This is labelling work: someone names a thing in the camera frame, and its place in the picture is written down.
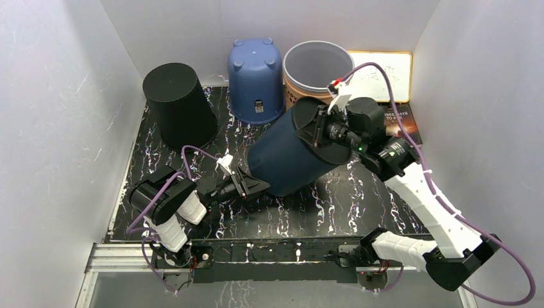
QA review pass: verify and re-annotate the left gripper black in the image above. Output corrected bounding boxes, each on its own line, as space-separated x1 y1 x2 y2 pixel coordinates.
207 166 269 209

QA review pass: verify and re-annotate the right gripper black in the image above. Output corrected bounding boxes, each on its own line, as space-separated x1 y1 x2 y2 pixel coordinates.
296 104 366 153

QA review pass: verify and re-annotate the large dark blue bucket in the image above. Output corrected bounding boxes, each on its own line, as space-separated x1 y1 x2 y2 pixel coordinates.
247 97 352 197

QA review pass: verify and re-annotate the light blue plastic bucket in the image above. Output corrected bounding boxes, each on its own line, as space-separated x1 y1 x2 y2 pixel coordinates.
227 38 285 124

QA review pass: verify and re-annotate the black ribbed plastic bucket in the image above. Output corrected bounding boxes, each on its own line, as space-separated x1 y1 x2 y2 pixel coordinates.
142 62 218 151

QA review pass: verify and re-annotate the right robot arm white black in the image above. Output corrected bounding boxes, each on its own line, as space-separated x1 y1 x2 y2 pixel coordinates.
293 97 499 291

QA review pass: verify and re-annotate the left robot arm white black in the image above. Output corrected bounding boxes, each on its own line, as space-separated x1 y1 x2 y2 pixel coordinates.
129 166 270 268

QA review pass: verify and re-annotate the Three Days To See book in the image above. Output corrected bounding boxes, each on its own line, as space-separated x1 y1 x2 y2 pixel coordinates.
382 103 423 147

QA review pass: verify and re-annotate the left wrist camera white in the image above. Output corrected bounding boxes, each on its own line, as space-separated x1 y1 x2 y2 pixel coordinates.
216 154 233 176

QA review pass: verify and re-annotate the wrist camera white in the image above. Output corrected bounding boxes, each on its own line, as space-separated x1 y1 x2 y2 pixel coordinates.
327 79 352 114
216 154 233 176

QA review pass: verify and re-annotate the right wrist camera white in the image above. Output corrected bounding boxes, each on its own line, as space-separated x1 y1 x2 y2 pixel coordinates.
327 79 352 114

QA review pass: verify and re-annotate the small whiteboard yellow frame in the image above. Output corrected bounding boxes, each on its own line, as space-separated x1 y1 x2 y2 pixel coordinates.
346 51 414 104

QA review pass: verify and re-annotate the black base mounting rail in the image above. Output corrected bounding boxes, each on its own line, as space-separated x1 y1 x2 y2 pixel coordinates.
187 237 405 285

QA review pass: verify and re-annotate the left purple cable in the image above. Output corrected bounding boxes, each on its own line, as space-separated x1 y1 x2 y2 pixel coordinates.
125 145 219 294

